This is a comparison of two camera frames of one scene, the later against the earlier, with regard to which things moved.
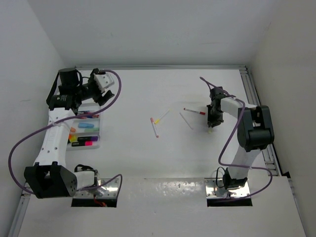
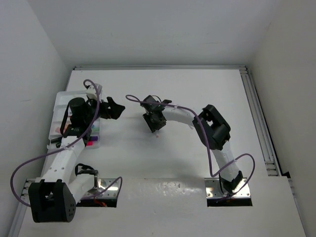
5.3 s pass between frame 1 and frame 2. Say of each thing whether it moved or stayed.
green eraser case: stayed
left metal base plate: stayed
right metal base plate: stayed
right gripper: moved
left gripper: moved
